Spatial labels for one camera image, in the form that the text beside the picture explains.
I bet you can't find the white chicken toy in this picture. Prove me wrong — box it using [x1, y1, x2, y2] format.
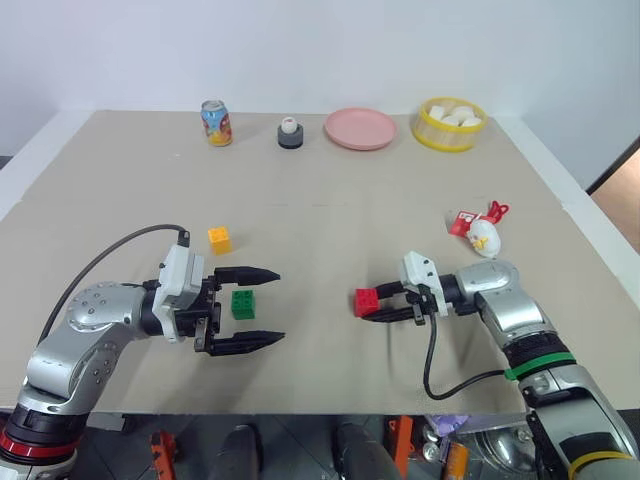
[466, 218, 502, 259]

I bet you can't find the yellow round clear container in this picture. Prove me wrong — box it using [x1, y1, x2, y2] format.
[410, 96, 489, 154]

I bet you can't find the red toy brick cube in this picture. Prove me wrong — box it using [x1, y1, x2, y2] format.
[354, 287, 382, 319]

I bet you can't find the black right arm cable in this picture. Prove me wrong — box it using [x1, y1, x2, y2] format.
[422, 298, 516, 401]

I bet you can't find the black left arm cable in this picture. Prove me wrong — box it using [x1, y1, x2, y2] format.
[36, 224, 192, 347]

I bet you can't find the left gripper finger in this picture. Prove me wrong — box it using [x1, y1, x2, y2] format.
[209, 330, 287, 358]
[214, 265, 282, 289]

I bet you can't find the purple crumpled bag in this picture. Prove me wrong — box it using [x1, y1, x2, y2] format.
[428, 414, 470, 437]

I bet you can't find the grey round cup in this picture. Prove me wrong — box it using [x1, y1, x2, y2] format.
[276, 122, 306, 151]

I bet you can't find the orange drink can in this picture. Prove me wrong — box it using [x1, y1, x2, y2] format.
[446, 441, 472, 480]

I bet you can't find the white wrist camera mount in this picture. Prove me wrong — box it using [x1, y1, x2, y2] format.
[399, 250, 449, 318]
[151, 243, 207, 345]

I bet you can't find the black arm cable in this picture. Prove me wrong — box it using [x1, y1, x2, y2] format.
[422, 298, 516, 401]
[36, 224, 192, 347]

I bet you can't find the red and white tag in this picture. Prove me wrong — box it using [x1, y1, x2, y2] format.
[448, 210, 479, 239]

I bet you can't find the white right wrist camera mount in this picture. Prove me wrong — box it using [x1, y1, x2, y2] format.
[399, 250, 449, 318]

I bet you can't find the clear round bowl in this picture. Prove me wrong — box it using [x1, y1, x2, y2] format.
[468, 423, 540, 480]

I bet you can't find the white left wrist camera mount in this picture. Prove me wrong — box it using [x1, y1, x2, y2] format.
[151, 243, 207, 345]

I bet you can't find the colourful drink can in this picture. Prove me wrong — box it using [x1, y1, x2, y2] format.
[200, 99, 233, 148]

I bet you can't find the green toy brick cube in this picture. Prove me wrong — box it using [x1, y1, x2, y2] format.
[230, 289, 258, 321]

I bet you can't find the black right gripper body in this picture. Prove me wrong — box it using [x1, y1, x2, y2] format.
[398, 282, 435, 327]

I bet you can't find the beige table cover mat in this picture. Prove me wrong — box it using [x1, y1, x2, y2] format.
[0, 109, 640, 417]

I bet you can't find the pink plate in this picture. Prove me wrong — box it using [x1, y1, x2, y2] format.
[322, 106, 399, 152]

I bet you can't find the dark rounded shape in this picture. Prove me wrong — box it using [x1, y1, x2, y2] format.
[216, 424, 265, 480]
[333, 421, 402, 480]

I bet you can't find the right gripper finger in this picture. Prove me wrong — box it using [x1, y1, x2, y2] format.
[372, 280, 406, 302]
[360, 305, 417, 324]

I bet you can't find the brown board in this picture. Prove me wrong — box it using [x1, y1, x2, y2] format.
[589, 149, 640, 247]

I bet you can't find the yellow toy brick cube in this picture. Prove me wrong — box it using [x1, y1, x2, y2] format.
[207, 225, 234, 257]

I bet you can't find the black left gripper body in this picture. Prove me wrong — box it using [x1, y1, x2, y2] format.
[172, 272, 225, 356]

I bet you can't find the orange clamp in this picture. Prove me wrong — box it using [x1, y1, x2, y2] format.
[148, 431, 177, 480]
[383, 415, 417, 477]

